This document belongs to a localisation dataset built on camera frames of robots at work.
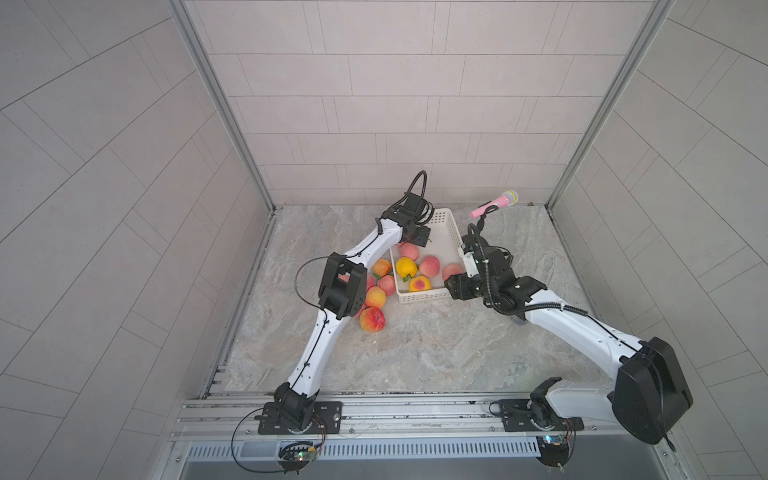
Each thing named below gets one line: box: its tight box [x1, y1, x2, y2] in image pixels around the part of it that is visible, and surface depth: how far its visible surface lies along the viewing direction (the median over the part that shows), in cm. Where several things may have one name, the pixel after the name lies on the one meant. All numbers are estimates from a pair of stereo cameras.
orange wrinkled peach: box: [372, 258, 392, 277], surface depth 96 cm
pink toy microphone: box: [470, 190, 519, 218], surface depth 92 cm
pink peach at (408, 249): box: [399, 242, 419, 261], surface depth 98 cm
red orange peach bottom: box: [359, 306, 386, 332], surface depth 84 cm
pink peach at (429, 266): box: [419, 255, 441, 278], surface depth 96 cm
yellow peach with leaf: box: [408, 275, 432, 292], surface depth 91 cm
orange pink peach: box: [365, 285, 387, 309], surface depth 88 cm
